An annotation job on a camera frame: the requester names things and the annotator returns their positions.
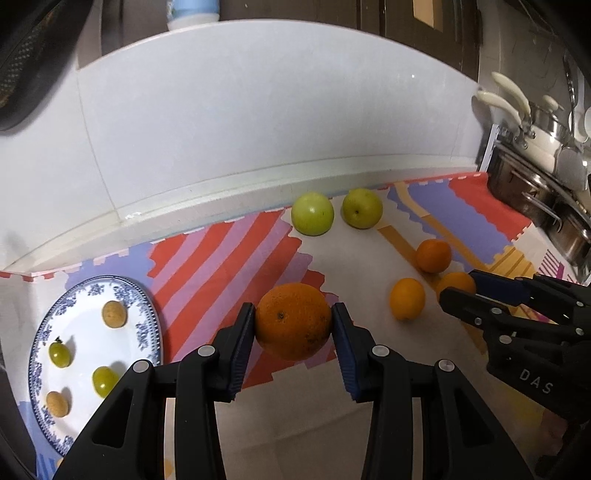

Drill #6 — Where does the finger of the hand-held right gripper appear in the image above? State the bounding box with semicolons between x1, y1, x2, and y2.
468;270;591;325
438;287;583;345

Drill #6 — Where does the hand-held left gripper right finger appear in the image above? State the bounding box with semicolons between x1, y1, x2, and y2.
331;302;536;480

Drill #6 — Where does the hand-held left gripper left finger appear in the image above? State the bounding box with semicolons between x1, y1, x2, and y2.
52;302;257;480

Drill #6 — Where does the small orange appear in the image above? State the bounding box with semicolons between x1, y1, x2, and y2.
416;239;452;274
436;271;477;301
389;278;426;322

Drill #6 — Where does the large orange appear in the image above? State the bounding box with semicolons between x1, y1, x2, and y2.
255;283;333;361

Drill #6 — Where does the blue-rimmed white plate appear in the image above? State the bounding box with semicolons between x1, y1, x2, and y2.
28;275;164;457

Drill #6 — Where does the colourful printed cloth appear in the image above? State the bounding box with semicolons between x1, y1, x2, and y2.
0;172;591;480

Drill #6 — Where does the stainless steel pot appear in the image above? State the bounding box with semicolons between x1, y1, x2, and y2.
486;145;591;269

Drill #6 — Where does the metal spatula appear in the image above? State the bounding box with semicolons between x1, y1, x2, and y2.
555;52;591;191

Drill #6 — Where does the green apple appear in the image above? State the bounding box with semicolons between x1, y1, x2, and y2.
291;192;335;237
341;188;384;230

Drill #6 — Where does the blue and white pump bottle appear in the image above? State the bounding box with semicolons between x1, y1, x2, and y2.
167;0;222;31

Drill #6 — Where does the black frying pan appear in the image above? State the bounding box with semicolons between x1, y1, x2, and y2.
0;0;96;133

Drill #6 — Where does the white wall socket panel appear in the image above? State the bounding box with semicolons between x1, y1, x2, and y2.
478;124;500;174

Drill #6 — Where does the white-handled steel pan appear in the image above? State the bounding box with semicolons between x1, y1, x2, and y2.
473;71;591;175

